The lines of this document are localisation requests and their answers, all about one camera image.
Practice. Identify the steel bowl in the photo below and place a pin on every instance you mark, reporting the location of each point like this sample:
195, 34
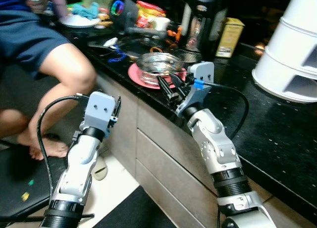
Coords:
153, 64

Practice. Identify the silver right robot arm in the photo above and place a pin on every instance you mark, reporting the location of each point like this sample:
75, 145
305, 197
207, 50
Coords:
213, 143

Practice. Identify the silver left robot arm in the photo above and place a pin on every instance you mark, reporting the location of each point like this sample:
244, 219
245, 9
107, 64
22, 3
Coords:
74, 173

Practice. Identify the person forearm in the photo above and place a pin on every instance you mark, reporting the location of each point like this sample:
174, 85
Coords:
58, 2

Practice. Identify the pink plate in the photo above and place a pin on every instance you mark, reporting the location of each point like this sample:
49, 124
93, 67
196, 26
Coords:
136, 75

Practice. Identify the orange rubber band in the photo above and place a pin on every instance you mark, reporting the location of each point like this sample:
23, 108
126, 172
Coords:
156, 49

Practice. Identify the grey drawer front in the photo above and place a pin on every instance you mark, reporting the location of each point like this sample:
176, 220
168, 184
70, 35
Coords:
158, 198
168, 134
163, 168

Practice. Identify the orange black tool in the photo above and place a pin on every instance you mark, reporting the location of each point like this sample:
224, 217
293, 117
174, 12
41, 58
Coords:
173, 34

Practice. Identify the glass pot lid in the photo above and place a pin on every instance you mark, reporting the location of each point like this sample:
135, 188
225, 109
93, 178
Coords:
143, 32

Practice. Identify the white key fob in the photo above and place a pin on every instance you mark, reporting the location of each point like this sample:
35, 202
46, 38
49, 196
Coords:
110, 41

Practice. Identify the black coffee machine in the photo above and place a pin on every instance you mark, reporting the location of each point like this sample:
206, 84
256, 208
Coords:
203, 20

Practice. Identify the yellow carton box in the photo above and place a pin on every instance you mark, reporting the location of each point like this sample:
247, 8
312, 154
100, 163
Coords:
230, 37

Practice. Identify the yellow red noodle packet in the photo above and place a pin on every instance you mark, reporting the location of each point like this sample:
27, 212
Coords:
148, 11

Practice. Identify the white round lid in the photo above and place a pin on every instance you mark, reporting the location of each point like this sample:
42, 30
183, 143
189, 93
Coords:
77, 22

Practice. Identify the teal cloth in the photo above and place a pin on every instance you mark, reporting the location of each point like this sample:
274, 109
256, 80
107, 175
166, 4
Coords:
85, 11

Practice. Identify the black floor mat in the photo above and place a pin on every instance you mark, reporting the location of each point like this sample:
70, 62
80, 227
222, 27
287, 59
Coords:
148, 213

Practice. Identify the person in blue shorts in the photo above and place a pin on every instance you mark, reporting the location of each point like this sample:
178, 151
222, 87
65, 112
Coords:
29, 39

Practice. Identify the white tiered rack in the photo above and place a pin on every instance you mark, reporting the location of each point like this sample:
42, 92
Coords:
287, 54

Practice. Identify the black stool seat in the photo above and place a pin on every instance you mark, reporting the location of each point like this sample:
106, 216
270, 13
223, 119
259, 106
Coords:
20, 183

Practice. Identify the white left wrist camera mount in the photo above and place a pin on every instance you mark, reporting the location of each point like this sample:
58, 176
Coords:
99, 109

